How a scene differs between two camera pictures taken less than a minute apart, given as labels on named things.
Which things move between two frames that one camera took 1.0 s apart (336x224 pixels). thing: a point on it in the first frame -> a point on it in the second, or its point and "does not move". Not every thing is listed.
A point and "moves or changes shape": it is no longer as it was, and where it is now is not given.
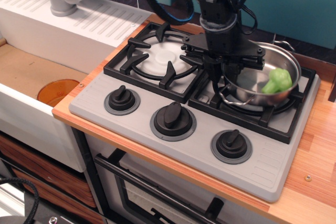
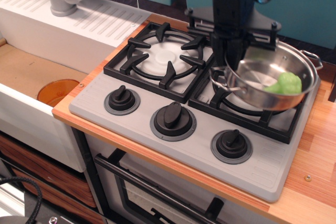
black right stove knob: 231,147 does not move
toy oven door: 130,189 does not move
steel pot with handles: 242,87 moves or changes shape
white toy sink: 37,48 does not move
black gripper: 227,45 -> 233,17
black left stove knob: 123,102 does not move
